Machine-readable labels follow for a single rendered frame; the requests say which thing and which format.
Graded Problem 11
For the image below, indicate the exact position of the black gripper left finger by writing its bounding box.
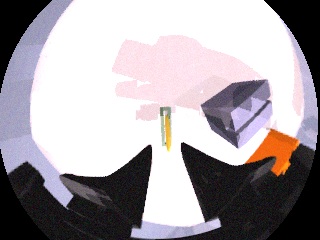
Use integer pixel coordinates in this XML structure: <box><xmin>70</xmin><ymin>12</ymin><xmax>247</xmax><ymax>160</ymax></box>
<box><xmin>59</xmin><ymin>144</ymin><xmax>153</xmax><ymax>229</ymax></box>

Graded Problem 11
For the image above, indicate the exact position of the gold coin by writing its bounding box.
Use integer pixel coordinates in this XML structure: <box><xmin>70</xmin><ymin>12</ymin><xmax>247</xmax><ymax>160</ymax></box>
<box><xmin>164</xmin><ymin>116</ymin><xmax>171</xmax><ymax>152</ymax></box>

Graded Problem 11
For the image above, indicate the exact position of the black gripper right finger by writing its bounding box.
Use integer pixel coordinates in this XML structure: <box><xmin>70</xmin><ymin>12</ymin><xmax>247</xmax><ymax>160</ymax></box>
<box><xmin>180</xmin><ymin>143</ymin><xmax>277</xmax><ymax>224</ymax></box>

